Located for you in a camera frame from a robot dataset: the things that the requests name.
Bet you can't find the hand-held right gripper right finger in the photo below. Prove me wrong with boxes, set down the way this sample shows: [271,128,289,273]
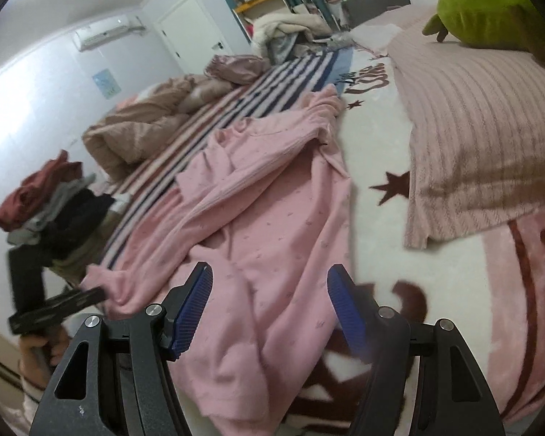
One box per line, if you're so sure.
[327,264,507,436]

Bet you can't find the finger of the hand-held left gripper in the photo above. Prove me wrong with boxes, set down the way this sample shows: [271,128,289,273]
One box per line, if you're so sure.
[8,285,106,334]

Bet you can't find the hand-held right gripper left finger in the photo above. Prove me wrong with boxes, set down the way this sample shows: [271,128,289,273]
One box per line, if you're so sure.
[29,262,213,436]

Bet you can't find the pink dotted garment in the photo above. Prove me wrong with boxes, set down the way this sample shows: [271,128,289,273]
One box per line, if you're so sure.
[86,84,352,430]

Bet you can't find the person's left hand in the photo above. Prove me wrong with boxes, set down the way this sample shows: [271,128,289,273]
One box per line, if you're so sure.
[19,324,71,389]

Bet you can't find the olive cloth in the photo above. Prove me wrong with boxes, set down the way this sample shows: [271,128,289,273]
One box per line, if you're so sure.
[50,235,115,283]

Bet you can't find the white star printed blanket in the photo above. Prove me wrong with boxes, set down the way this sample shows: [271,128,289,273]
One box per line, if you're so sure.
[173,50,545,436]

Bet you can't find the black cloth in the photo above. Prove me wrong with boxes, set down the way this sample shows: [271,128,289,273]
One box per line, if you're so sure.
[32,188,117,268]

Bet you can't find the grey cloth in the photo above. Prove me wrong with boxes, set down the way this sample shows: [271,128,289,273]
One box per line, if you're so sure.
[7,176,97,246]

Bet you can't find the red cloth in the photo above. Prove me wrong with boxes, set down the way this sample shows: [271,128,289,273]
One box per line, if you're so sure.
[0,150,83,232]

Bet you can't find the beige duvet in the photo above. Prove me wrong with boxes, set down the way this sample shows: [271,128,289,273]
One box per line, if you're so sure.
[82,75,247,179]

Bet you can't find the pink knitted blanket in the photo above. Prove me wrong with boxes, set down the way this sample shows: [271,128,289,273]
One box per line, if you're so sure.
[385,4,545,250]

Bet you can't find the striped bed sheet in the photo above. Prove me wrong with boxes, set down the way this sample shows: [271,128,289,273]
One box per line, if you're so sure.
[99,48,356,270]

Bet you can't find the mauve crumpled cloth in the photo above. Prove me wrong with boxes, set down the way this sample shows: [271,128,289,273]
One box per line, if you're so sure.
[204,53,265,85]

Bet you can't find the white air conditioner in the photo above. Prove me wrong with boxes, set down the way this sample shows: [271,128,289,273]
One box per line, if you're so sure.
[73,15,146,52]

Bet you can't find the white door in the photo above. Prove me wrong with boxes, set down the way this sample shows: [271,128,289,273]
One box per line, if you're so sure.
[156,0,231,76]

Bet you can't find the cream quilt pile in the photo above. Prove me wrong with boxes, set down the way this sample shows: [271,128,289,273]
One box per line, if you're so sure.
[251,13,333,65]

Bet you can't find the dark cabinet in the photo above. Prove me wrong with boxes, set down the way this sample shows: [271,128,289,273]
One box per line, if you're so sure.
[342,0,451,29]

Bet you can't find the yellow shelf rack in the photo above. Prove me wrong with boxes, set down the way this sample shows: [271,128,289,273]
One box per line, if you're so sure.
[226,0,292,43]

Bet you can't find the green plush toy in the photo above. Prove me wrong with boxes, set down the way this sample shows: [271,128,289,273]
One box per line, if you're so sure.
[421,0,545,63]

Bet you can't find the light blue wall poster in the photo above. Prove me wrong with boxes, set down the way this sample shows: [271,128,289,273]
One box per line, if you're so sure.
[93,68,121,97]

